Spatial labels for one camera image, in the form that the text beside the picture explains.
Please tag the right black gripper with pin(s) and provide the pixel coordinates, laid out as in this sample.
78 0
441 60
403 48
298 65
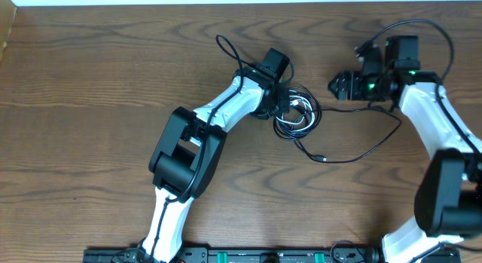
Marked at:
354 92

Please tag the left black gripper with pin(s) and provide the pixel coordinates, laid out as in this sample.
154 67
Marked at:
285 109

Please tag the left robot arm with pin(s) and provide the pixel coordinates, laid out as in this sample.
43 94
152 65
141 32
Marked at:
188 151

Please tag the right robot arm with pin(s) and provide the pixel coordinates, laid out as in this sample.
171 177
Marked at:
444 214

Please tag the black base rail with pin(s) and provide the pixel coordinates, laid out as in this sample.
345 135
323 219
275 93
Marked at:
205 255

